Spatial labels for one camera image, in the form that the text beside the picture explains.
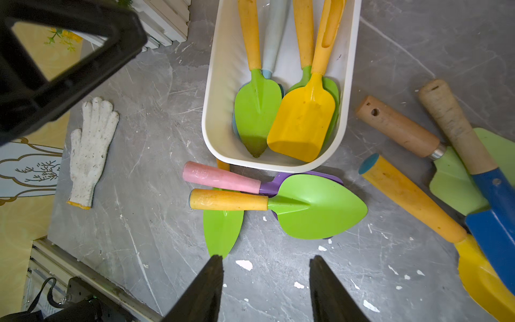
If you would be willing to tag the green trowel brown wooden handle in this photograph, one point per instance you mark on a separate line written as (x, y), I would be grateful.
(402, 129)

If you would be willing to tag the artificial flowers white fence planter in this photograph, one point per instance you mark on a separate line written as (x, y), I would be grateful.
(164, 21)

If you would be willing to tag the purple trowel pink handle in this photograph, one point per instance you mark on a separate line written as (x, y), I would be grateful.
(218, 178)

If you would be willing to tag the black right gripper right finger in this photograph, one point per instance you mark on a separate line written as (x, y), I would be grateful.
(330, 300)

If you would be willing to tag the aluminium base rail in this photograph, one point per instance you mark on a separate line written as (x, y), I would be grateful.
(75, 283)

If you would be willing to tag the yellow plastic scoop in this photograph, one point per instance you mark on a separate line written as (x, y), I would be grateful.
(305, 113)

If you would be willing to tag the white plastic storage box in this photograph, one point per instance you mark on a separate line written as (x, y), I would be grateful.
(228, 72)

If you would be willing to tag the green narrow trowel yellow handle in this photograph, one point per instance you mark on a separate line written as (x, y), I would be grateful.
(221, 230)

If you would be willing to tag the blue trowel pale wooden handle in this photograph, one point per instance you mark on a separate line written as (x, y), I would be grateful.
(475, 176)

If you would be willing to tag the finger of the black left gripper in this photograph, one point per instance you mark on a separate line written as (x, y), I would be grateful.
(54, 53)

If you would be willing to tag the white work glove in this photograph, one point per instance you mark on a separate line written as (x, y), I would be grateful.
(89, 147)

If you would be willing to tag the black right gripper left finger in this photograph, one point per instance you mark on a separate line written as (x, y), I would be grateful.
(201, 300)

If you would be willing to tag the green pointed trowel yellow handle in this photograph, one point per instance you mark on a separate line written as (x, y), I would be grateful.
(257, 102)

